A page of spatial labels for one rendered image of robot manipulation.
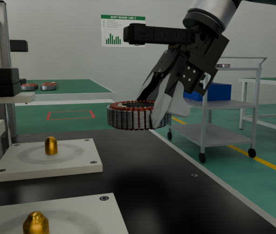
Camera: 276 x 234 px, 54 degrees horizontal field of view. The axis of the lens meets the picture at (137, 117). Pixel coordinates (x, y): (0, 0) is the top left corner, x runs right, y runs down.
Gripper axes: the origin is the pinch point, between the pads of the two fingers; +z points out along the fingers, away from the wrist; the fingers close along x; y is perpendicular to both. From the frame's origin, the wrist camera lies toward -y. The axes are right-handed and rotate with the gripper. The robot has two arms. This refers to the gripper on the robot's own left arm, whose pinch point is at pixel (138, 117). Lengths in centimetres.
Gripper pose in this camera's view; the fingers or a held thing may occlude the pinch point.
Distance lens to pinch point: 47.6
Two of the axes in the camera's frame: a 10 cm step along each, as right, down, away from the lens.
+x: -2.5, -1.8, 9.5
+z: -4.9, 8.7, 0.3
